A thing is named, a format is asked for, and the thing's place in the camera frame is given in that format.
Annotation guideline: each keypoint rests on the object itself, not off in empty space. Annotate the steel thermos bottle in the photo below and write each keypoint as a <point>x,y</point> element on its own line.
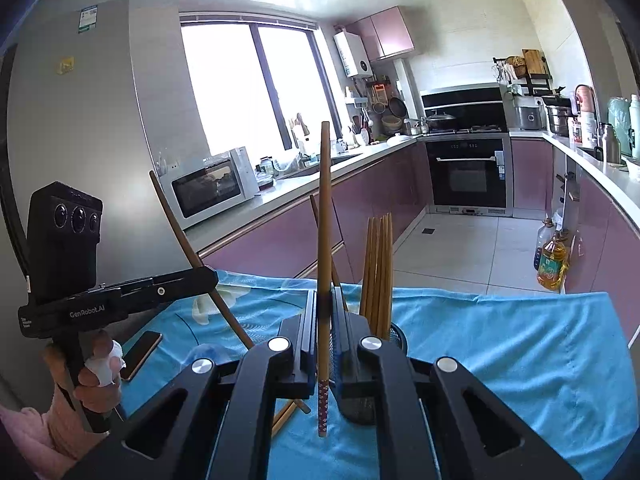
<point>610,145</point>

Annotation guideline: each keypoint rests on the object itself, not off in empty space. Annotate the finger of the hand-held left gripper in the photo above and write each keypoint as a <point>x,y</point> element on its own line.
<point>200,282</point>

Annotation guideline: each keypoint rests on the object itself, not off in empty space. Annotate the pink thermos jug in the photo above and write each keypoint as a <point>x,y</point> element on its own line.
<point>585,102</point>

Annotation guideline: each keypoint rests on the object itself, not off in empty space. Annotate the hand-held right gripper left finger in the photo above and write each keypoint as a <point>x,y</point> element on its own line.
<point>297,355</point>

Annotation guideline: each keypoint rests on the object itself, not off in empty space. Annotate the pink wall cabinet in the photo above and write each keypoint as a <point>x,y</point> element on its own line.
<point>385,35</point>

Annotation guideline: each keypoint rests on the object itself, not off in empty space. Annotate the pink base cabinets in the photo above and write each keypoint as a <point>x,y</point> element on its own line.
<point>600,240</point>
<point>280,245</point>

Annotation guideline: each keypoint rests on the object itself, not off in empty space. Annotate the wok with lid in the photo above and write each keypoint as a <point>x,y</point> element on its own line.
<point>440,121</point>

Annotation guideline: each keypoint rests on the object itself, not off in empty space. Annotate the person's left hand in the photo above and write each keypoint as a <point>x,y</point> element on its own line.
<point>97,385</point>

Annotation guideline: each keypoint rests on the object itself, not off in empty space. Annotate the yellow cooking oil bottle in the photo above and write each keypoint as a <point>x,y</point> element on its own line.
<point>552,265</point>

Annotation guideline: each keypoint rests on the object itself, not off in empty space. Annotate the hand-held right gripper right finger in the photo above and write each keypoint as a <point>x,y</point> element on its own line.
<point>350,360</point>

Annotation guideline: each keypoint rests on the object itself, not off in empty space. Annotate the hanging frying pan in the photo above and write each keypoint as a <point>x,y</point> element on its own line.
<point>398,107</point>

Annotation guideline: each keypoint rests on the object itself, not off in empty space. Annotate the yellow fridge magnet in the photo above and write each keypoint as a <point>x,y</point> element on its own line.
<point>66,66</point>

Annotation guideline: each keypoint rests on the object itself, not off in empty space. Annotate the black range hood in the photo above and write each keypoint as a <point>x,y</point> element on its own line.
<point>460,105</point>

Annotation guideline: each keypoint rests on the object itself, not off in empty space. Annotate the kitchen window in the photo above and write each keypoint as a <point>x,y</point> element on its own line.
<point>220,85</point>

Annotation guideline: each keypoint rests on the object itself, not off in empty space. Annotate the clear plastic bottle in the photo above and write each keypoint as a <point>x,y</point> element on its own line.
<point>541,240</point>

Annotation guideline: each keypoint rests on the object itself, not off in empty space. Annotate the silver rice cooker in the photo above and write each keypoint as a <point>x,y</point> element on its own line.
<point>525,115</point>

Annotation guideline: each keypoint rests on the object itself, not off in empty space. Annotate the silver refrigerator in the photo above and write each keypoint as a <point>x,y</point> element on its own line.
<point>100,135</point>

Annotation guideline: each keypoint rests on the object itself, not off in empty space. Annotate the white kitchen countertop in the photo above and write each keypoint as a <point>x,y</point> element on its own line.
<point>575,152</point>
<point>280,192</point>

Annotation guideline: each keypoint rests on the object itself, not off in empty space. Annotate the black built-in oven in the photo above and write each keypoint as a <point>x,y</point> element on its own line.
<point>467,180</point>

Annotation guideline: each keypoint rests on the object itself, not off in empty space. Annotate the green label sticker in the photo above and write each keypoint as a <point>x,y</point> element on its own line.
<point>89,17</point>

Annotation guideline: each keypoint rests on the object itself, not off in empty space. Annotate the white water heater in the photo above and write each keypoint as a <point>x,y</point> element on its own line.
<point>352,55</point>

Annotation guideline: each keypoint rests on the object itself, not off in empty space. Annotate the bunch of wooden chopsticks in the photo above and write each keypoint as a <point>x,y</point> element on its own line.
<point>377,260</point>

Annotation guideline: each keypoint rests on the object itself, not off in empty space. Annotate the blue floral tablecloth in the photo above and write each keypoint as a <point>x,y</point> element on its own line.
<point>500,360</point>

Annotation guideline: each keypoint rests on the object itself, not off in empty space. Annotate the black wall rack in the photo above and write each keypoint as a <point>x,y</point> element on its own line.
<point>535,82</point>

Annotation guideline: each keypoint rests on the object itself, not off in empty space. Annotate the wooden cutting board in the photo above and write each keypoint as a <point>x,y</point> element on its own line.
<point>533,62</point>

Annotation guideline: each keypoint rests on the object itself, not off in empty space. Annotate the steel steamer pot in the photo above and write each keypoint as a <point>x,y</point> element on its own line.
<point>559,120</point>

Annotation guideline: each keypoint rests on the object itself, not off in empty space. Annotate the white microwave oven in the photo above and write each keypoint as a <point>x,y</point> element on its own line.
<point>205,195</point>

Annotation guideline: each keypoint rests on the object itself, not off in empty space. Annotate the person's left forearm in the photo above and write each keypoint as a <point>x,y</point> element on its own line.
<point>30,440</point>

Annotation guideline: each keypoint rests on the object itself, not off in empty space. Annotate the smartphone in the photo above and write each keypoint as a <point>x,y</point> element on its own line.
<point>142,355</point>

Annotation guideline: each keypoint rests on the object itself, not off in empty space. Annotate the black mesh utensil holder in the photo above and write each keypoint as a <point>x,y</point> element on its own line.
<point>357,407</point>

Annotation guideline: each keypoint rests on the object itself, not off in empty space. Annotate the mint green flask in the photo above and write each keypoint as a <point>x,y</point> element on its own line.
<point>635,125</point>

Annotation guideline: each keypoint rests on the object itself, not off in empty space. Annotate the glass kettle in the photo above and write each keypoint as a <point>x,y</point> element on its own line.
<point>267,170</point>

